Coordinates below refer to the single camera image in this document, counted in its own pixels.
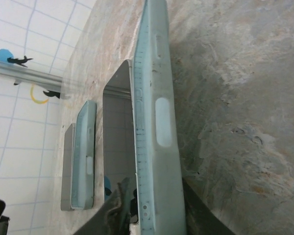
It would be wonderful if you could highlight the black smartphone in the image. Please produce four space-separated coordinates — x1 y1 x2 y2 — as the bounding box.
60 123 76 212
102 59 141 235

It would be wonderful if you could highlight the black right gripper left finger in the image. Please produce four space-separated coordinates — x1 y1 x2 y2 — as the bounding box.
74 176 138 235

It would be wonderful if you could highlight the aluminium corner post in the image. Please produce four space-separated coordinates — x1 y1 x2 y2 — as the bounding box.
0 60 71 100

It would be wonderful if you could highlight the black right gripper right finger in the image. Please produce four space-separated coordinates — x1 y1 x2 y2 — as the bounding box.
182 177 236 235

